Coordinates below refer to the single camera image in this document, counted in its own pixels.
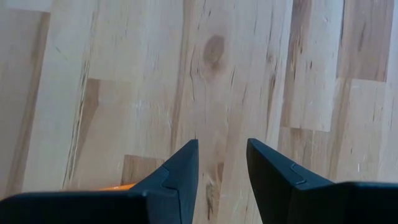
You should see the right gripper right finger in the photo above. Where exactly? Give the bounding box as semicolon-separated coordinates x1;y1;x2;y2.
246;138;398;224

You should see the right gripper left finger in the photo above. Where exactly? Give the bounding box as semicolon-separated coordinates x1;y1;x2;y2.
0;139;200;224

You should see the orange pencil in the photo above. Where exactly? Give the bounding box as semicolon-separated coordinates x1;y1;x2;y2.
98;182;137;192

